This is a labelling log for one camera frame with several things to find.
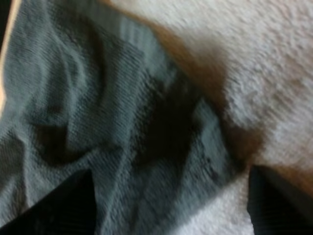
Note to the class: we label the grey-green towel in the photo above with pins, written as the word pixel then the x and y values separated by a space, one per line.
pixel 97 110

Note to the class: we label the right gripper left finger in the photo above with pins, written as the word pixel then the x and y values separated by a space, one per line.
pixel 61 210

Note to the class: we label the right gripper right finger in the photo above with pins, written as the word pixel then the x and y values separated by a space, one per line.
pixel 278 205

